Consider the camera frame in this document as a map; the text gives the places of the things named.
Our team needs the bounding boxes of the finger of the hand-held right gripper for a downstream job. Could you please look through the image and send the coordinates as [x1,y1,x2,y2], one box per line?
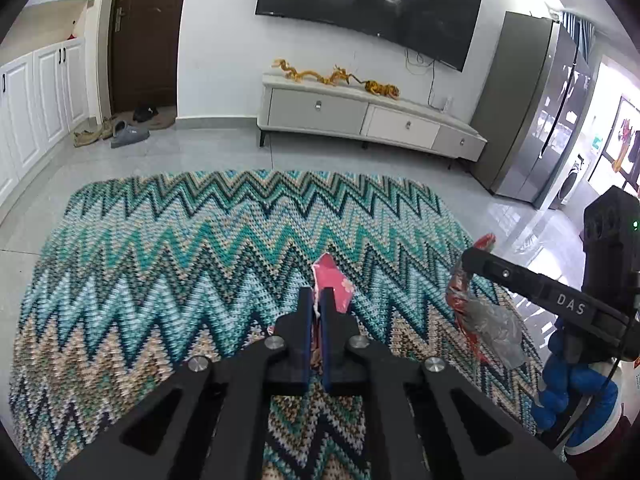
[461,247,631,334]

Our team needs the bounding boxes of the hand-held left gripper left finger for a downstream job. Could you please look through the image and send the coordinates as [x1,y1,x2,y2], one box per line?
[55,286,316,480]

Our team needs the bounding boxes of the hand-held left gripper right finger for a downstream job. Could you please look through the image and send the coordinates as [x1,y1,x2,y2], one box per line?
[320,287,576,480]

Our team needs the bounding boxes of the pink snack packet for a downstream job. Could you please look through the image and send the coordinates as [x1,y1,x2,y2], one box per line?
[310,254,356,361]

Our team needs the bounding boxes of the red snack wrapper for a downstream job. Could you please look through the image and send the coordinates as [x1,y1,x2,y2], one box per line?
[447,232,530,368]

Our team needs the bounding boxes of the person's right forearm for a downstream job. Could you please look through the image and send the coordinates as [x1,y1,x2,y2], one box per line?
[565,375,640,480]

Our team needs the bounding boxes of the person's right hand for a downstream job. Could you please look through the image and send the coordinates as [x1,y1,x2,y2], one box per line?
[530,331,621,449]

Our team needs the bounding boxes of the white washing machine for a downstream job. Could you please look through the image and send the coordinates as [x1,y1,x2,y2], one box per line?
[557,152,594,209]

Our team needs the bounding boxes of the zigzag patterned rug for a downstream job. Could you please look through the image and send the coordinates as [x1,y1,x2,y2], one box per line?
[7,169,551,480]

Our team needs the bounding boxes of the grey refrigerator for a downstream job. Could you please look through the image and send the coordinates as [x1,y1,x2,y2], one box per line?
[470,10,595,211]

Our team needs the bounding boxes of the white television cabinet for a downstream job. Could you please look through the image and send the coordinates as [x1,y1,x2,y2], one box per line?
[257,72,488,171]

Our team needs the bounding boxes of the blue striped curtain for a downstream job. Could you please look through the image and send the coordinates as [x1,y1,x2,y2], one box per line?
[562,10,597,67]

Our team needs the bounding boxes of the golden tiger figurine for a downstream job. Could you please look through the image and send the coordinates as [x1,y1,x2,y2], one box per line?
[364,80,402,99]

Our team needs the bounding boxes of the golden dragon figurine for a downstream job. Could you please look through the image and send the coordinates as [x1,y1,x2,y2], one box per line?
[272,59,367,87]

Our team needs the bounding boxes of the grey slipper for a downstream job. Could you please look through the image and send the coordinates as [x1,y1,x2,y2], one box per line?
[111,120,151,149]

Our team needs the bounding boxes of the tan shoes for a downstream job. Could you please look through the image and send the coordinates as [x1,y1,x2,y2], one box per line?
[74,117,118,148]

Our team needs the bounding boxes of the dark brown door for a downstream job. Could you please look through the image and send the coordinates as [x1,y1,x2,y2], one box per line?
[109,0,193,116]

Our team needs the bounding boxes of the white built-in cupboard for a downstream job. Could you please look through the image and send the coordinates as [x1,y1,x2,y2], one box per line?
[0,0,99,211]

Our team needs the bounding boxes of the black wall television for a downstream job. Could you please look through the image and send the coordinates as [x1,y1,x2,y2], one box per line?
[255,0,485,72]

